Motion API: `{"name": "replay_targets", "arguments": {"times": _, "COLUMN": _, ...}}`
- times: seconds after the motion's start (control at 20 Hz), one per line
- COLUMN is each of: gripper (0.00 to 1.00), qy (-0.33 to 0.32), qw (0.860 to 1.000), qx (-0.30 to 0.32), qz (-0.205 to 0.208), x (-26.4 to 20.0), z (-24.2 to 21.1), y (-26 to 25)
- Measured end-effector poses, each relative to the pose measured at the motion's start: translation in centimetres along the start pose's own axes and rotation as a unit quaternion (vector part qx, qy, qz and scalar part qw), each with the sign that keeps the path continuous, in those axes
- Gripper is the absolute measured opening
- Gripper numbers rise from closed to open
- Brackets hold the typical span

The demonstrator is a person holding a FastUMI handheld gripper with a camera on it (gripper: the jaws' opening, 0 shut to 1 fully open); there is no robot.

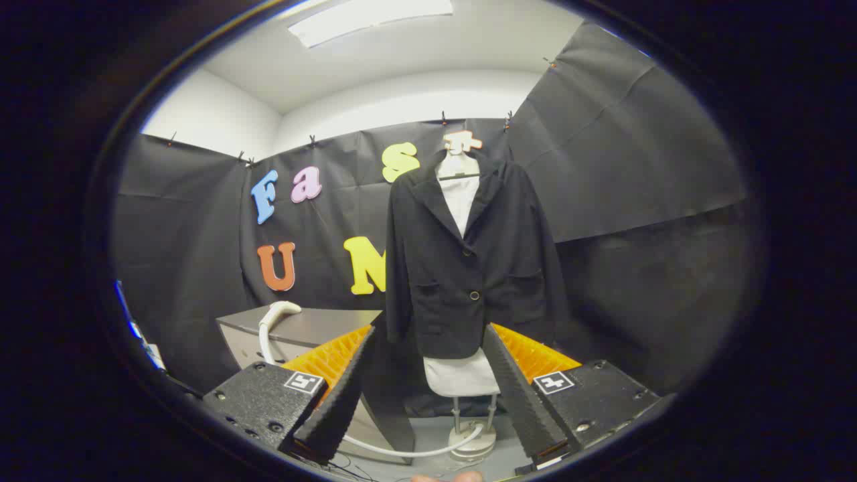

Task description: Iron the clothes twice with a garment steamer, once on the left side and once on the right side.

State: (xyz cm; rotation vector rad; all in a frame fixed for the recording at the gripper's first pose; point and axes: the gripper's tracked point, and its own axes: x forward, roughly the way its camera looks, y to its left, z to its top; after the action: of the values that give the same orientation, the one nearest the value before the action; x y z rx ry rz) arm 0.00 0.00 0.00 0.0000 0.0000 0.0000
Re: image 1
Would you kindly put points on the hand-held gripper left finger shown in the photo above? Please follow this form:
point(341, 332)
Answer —
point(341, 408)

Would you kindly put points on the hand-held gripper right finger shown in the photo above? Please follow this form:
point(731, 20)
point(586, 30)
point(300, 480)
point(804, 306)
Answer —
point(522, 402)

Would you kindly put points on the black blazer jacket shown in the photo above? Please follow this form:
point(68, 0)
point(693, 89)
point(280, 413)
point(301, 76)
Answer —
point(495, 268)

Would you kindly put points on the white mannequin stand base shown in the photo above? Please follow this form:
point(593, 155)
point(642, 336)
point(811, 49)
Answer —
point(472, 442)

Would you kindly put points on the grey cabinet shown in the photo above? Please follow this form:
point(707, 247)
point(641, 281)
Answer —
point(321, 325)

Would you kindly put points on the white mannequin torso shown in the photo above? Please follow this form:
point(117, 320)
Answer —
point(462, 201)

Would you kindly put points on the black backdrop cloth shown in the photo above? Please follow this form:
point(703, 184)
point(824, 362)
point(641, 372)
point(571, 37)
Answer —
point(636, 167)

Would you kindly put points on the row of small cloth clips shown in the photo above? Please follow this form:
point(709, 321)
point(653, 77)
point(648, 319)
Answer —
point(312, 140)

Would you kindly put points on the ceiling light panel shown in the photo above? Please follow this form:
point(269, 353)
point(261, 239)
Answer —
point(368, 17)

